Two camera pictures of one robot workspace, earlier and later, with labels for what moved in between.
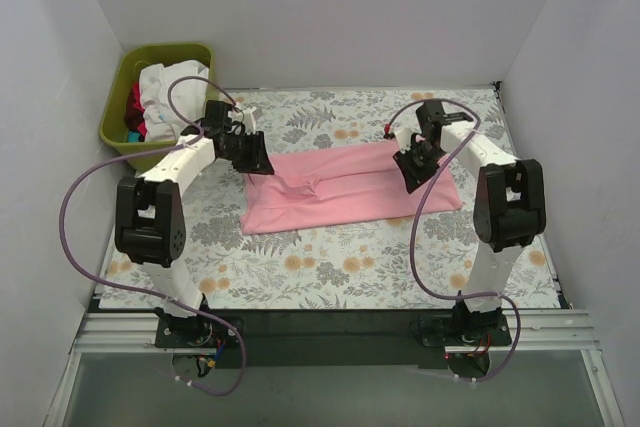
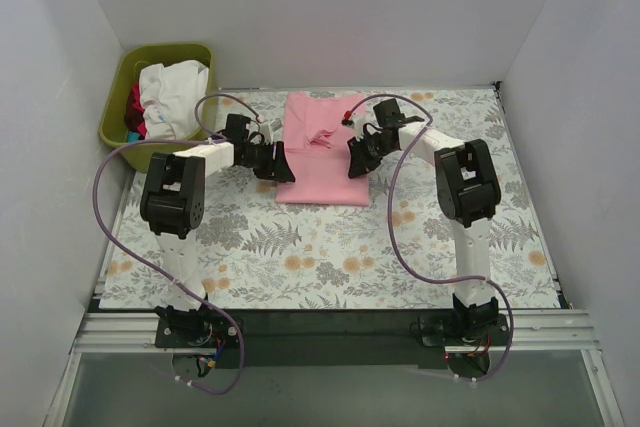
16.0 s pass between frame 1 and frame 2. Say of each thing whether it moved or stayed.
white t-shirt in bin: stayed
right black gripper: moved
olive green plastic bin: stayed
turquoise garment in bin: stayed
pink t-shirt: moved
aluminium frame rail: stayed
